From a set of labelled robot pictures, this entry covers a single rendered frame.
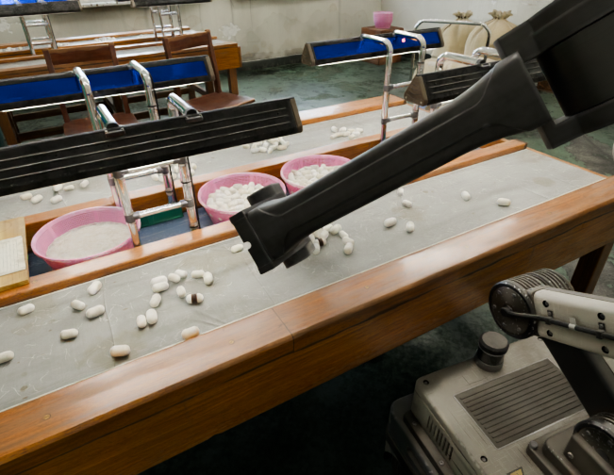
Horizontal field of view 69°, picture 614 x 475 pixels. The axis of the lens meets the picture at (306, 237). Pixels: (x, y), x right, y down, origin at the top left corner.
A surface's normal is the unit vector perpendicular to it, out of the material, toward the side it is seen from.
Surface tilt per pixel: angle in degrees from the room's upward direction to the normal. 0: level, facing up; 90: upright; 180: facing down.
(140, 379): 0
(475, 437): 0
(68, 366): 0
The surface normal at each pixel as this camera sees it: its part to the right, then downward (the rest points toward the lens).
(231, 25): 0.54, 0.45
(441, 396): -0.03, -0.84
